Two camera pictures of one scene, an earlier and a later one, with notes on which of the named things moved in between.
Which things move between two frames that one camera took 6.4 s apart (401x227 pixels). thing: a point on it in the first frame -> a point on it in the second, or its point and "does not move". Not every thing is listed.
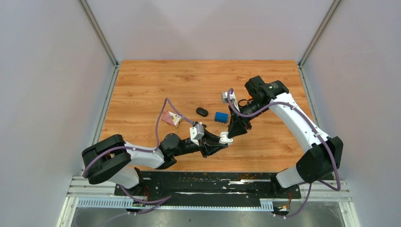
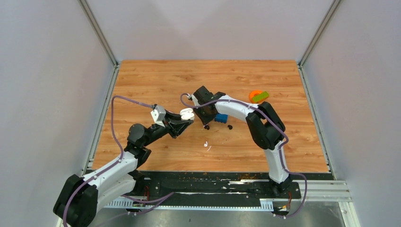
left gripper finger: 210,138 -> 171,116
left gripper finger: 207,149 -> 176,127
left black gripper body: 190,147 -> 156,131
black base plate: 207,186 does not move
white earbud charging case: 224,138 -> 186,114
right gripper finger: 238,126 -> 207,114
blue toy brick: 221,117 does not move
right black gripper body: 249,108 -> 202,103
